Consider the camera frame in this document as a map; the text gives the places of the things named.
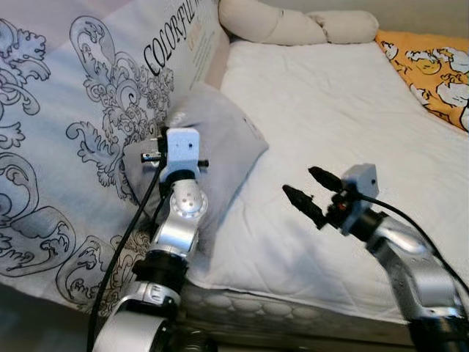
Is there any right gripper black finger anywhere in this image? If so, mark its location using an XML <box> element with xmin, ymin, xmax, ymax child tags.
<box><xmin>308</xmin><ymin>166</ymin><xmax>343</xmax><ymax>194</ymax></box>
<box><xmin>283</xmin><ymin>185</ymin><xmax>328</xmax><ymax>230</ymax></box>

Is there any grey little bear pillow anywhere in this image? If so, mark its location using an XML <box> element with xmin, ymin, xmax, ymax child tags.
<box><xmin>121</xmin><ymin>81</ymin><xmax>270</xmax><ymax>257</ymax></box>

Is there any yellow cartoon egg quilt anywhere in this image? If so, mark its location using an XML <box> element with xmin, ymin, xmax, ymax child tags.
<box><xmin>376</xmin><ymin>29</ymin><xmax>469</xmax><ymax>133</ymax></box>

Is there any white quilted mattress pad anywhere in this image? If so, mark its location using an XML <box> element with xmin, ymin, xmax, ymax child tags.
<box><xmin>187</xmin><ymin>40</ymin><xmax>469</xmax><ymax>323</ymax></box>

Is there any white cloth blue floral print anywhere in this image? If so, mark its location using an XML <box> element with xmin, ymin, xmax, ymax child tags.
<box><xmin>0</xmin><ymin>0</ymin><xmax>229</xmax><ymax>318</ymax></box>

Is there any grey patterned mattress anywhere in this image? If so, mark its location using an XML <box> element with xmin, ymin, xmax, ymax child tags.
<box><xmin>180</xmin><ymin>282</ymin><xmax>415</xmax><ymax>347</ymax></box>

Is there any long beige bolster pillow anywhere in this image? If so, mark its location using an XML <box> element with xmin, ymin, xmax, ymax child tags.
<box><xmin>218</xmin><ymin>0</ymin><xmax>328</xmax><ymax>47</ymax></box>

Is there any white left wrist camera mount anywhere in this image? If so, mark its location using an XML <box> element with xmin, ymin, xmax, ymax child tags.
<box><xmin>165</xmin><ymin>127</ymin><xmax>202</xmax><ymax>183</ymax></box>

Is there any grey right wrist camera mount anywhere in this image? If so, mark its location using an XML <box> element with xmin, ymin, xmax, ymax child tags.
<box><xmin>339</xmin><ymin>164</ymin><xmax>380</xmax><ymax>213</ymax></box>

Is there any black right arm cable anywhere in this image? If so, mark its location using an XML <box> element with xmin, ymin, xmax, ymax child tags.
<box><xmin>354</xmin><ymin>193</ymin><xmax>469</xmax><ymax>290</ymax></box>

